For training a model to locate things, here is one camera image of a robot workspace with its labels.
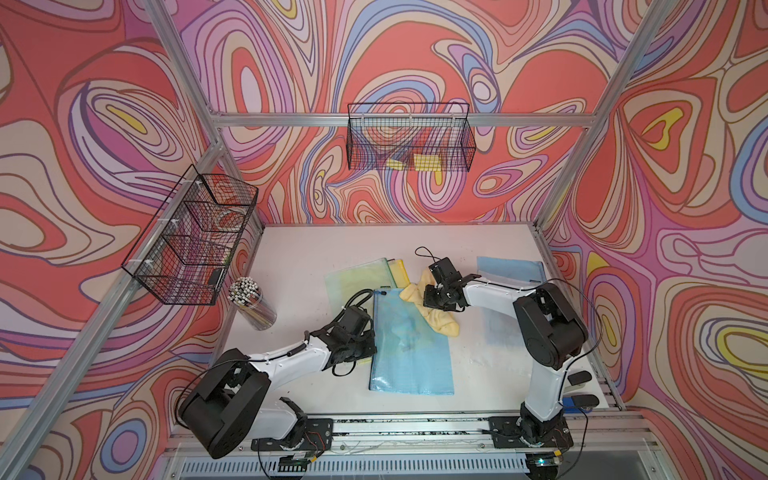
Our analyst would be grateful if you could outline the yellow wiping cloth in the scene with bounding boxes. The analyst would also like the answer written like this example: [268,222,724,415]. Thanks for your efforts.
[399,268,460,338]

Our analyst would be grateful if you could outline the white blue-zip document bag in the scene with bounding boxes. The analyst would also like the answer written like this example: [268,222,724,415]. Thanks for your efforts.
[481,272,542,348]

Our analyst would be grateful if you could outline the light blue mesh document bag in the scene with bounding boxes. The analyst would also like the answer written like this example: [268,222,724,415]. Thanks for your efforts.
[477,257,546,288]

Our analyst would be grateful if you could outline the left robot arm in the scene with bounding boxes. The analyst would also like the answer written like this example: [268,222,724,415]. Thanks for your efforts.
[174,289,376,459]

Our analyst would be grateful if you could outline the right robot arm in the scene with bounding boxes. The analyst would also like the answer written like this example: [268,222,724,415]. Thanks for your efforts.
[424,257,588,447]

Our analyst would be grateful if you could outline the yellow document bag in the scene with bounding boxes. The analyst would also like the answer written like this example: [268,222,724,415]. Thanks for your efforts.
[387,259,411,289]

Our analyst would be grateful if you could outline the green zip document bag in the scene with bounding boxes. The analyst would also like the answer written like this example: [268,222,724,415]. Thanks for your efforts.
[325,258,396,314]

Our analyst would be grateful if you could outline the clear pencil holder cup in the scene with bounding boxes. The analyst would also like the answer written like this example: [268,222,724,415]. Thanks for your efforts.
[228,277,277,331]

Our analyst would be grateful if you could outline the yellow sponge in basket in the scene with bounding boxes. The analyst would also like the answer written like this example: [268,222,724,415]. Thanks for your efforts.
[384,154,443,173]

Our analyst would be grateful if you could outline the grey stapler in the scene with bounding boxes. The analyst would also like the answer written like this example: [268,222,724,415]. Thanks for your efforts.
[562,370,600,413]

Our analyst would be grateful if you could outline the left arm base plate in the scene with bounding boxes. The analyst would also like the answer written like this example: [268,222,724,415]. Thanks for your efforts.
[251,418,334,454]

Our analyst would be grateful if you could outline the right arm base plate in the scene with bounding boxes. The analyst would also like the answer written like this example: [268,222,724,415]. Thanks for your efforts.
[487,414,574,451]

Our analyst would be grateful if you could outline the black wire basket back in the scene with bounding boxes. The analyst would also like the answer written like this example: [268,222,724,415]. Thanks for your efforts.
[346,100,477,173]

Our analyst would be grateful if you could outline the black wire basket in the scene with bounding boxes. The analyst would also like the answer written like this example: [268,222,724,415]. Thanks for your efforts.
[346,100,477,173]
[121,166,258,306]

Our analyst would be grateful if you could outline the black wire basket left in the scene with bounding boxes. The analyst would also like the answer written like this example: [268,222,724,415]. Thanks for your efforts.
[121,166,258,306]

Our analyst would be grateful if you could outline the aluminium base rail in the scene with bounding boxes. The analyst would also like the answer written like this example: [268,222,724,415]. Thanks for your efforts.
[152,410,675,479]

